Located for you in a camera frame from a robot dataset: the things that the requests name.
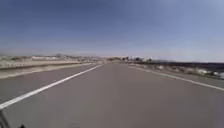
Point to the dry sandy ground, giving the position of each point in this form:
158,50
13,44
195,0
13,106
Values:
30,63

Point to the grey asphalt road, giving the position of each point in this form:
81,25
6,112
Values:
116,96

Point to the distant low buildings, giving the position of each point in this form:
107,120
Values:
131,59

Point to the white painted road line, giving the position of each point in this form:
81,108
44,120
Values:
50,86
180,78

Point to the rocky verge with dark brush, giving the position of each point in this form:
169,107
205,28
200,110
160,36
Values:
186,68

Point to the pale concrete kerb strip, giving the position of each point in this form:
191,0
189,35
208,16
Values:
36,69

